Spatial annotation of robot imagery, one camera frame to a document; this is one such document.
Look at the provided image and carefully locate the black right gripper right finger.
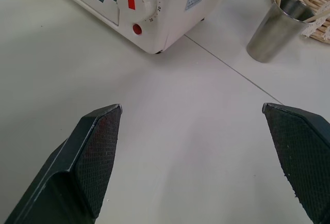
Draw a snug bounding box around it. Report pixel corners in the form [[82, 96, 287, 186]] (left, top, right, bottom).
[[261, 102, 330, 224]]

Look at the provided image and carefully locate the white timer knob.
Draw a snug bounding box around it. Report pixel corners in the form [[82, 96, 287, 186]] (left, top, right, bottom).
[[116, 0, 158, 22]]

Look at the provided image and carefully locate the white toaster oven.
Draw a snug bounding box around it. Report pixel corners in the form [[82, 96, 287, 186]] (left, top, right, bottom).
[[40, 0, 222, 55]]

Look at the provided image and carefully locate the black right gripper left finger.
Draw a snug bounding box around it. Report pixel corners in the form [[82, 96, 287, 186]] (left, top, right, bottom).
[[4, 103, 123, 224]]

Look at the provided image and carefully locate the steel cup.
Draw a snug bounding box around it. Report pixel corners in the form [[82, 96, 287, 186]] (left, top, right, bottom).
[[246, 0, 316, 62]]

